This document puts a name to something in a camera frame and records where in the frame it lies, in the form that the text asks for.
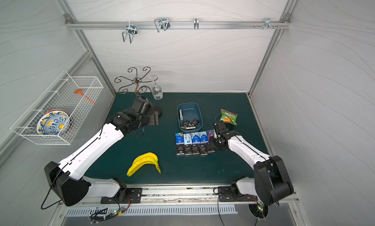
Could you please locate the metal hook right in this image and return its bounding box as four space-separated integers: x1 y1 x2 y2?
254 18 279 30

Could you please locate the teal storage box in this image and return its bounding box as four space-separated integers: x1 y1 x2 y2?
177 102 204 133

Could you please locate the black tissue pack top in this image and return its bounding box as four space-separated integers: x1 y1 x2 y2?
207 144 215 153

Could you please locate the copper glass rack stand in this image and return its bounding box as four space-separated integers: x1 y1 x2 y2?
114 67 153 100

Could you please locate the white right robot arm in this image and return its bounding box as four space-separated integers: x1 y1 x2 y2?
209 131 295 206

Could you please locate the dark blue tissue pack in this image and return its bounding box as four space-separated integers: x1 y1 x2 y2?
175 132 185 145

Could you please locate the white wire basket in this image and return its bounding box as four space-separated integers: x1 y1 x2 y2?
10 71 103 145

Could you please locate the blue yellow patterned plate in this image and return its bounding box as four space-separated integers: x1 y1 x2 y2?
36 109 71 135

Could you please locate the red blue tissue pack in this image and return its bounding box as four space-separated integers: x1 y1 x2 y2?
206 130 215 139

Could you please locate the metal hook left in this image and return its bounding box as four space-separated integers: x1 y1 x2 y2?
122 23 138 43

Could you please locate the green snack bag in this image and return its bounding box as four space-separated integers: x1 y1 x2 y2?
220 109 238 125

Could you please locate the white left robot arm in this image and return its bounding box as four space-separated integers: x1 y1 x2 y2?
45 98 162 206

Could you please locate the white blue tissue pack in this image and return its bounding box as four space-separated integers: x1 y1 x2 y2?
184 133 192 145

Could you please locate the metal hook middle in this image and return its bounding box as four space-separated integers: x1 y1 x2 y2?
154 18 171 32

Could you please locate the aluminium top rail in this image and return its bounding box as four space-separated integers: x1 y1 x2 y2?
65 18 292 30

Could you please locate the yellow banana bunch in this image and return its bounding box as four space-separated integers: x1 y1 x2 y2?
127 152 161 177

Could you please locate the orange spatula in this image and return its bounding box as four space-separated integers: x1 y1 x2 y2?
75 89 95 105

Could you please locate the light blue tissue pack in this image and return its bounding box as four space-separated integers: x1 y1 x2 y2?
191 132 201 145
199 131 209 144

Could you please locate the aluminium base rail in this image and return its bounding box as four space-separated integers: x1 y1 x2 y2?
127 184 230 205

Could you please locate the metal hook small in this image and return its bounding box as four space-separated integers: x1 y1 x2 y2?
193 18 199 30

